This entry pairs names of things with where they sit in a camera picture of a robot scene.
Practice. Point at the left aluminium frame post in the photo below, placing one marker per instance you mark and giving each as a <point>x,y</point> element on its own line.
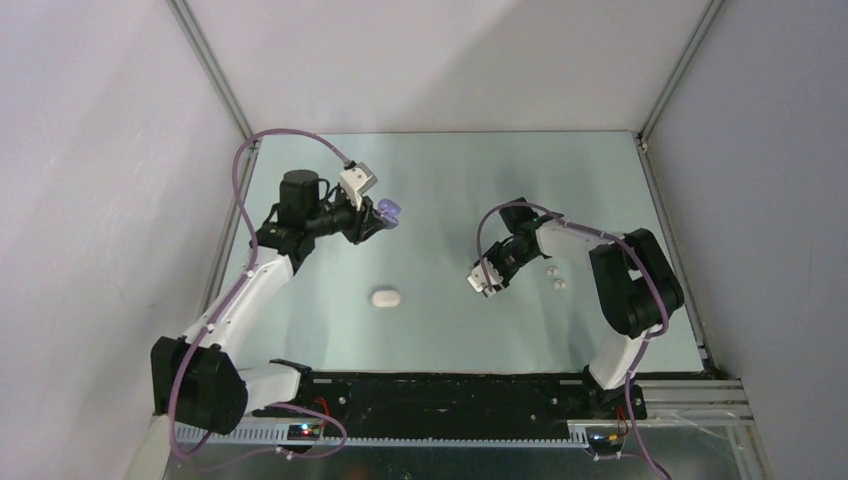
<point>197,39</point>

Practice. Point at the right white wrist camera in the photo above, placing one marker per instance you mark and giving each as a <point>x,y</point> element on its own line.
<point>485,279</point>

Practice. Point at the aluminium frame post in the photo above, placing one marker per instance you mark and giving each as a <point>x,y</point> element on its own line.
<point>691,48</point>
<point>197,39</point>

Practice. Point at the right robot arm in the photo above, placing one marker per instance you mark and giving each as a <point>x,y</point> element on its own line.
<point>637,289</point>

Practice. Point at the controller board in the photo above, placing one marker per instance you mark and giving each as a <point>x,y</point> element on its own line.
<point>605,447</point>
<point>304,432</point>

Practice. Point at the right controller board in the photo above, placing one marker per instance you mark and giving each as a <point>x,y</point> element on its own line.
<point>605,447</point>

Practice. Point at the purple earbud charging case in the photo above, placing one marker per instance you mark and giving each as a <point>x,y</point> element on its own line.
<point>389,212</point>

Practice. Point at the right aluminium frame post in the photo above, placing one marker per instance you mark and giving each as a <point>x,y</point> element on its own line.
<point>691,48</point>

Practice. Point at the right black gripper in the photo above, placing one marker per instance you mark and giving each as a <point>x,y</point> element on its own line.
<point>491,257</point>

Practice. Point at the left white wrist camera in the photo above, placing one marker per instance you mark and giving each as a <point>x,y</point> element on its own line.
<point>355,181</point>

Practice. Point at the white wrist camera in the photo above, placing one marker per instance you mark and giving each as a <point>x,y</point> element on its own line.
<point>485,279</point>
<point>355,181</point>

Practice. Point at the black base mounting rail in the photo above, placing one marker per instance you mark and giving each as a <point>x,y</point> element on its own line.
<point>456,406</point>

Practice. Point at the white earbud charging case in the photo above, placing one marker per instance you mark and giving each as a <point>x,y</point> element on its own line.
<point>385,298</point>

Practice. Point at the left controller board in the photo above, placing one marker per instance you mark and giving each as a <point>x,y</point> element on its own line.
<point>304,432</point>

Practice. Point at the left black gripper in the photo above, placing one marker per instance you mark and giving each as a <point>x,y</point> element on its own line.
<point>363,224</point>

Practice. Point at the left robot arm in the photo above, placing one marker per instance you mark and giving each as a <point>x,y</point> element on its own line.
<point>200,378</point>

